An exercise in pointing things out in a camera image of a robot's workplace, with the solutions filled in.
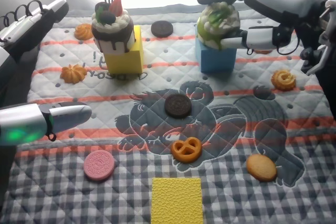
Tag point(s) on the round orange cookie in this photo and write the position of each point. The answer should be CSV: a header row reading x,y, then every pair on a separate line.
x,y
262,51

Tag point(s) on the green cream toy cake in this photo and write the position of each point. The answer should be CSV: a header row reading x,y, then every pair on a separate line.
x,y
215,24

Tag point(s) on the dark chocolate sandwich cookie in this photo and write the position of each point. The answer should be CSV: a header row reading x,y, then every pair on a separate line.
x,y
162,29
178,106

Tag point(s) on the smooth yellow cube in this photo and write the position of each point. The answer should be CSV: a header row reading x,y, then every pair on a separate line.
x,y
126,61

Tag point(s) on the light blue cube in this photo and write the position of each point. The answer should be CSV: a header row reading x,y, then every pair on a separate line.
x,y
218,58

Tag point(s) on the yellow textured square pad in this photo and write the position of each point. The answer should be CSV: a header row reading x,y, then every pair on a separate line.
x,y
177,200

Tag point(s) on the orange pretzel cookie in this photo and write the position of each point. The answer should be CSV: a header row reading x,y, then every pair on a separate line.
x,y
195,146

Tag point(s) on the grey quilt with bear print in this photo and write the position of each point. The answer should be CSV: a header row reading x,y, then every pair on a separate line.
x,y
168,82

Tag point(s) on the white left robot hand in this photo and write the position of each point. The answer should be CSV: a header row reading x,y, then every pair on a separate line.
x,y
23,121

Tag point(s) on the orange swirl cookie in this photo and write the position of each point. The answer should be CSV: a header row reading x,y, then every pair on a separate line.
x,y
283,83

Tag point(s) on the chocolate strawberry toy cake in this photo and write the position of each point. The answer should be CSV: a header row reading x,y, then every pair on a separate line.
x,y
113,40

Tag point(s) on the plain round tan biscuit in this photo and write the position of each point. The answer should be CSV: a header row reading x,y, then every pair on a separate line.
x,y
261,167

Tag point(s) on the pink sandwich cookie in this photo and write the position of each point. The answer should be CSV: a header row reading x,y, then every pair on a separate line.
x,y
99,165

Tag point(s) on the orange rosette cookie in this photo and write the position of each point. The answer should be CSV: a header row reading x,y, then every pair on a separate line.
x,y
73,74
83,32

